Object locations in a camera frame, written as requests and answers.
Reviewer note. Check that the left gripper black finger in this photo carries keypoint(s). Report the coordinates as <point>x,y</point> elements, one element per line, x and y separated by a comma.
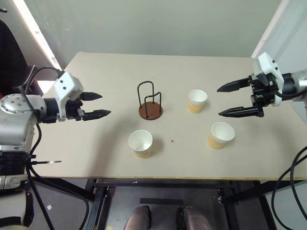
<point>92,96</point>
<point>97,114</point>

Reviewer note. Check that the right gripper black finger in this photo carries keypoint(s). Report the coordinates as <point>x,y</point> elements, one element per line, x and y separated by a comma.
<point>239,112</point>
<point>233,86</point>

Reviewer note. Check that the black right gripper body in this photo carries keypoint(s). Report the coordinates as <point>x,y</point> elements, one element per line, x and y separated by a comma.
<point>262,95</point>

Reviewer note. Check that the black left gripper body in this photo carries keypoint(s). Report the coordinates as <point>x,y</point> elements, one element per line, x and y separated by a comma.
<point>73,111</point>

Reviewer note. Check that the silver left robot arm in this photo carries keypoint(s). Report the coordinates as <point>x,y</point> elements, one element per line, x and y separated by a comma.
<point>14,119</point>

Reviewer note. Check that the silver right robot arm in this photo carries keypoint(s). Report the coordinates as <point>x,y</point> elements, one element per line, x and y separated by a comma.
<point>299,82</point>

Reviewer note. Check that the tan paper cup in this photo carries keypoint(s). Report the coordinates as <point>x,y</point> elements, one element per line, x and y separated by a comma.
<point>144,153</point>
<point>216,142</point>
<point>195,106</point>

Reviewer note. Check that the dark rounded left robot foot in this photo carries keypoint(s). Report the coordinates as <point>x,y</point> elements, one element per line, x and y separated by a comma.
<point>138,219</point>

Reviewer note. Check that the dark rounded robot foot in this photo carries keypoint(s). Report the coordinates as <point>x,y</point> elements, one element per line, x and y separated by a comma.
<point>138,219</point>
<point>195,219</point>

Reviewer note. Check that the dark rounded right robot foot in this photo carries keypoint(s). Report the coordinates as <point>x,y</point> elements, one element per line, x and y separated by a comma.
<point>195,219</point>

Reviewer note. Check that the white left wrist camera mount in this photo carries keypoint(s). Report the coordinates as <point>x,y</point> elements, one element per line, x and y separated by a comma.
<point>67,86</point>

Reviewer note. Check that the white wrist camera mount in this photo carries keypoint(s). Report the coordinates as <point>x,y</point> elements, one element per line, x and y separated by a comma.
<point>67,86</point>
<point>265,69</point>

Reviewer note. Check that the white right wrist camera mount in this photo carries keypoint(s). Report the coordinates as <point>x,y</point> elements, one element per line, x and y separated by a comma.
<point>265,69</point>

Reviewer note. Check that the black metal table frame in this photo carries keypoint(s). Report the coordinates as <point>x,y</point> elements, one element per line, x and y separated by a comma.
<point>156,184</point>

